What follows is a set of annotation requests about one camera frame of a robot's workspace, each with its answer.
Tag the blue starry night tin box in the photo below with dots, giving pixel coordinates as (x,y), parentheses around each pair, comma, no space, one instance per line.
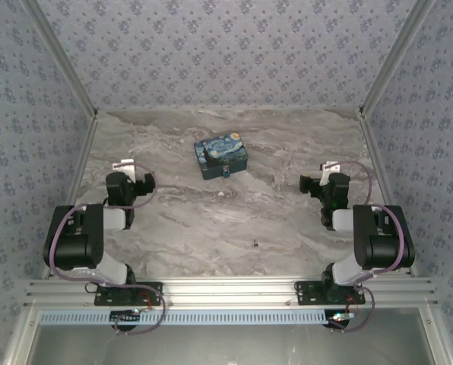
(220,152)

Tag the aluminium frame post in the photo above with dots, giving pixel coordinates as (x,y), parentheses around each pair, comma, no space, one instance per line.
(393,57)
(62,57)

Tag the aluminium mounting rail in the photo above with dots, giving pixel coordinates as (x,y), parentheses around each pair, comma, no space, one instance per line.
(226,292)

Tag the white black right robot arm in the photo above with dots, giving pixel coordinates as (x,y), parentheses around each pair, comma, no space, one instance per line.
(386,247)

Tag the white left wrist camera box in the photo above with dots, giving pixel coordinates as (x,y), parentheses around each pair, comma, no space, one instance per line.
(124,165)

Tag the black controller board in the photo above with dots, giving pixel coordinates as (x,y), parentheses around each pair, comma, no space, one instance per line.
(338,316)
(125,315)

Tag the black left controller board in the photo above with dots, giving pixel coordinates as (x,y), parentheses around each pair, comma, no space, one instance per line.
(125,315)

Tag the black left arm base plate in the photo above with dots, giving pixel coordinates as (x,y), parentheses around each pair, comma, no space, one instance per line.
(154,291)

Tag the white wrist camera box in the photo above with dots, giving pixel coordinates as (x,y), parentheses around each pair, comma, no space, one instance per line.
(327,169)
(124,165)

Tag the aluminium table edge rail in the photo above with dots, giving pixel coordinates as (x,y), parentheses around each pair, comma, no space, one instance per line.
(71,194)
(387,190)

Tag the grey sheet metal shelf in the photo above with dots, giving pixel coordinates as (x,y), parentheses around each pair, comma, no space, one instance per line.
(226,346)

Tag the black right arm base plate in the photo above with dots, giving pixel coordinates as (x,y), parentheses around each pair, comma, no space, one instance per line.
(306,292)

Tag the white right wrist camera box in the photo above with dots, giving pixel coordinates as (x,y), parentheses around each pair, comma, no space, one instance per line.
(327,169)

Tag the black right controller board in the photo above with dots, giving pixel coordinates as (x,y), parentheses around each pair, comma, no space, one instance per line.
(338,316)

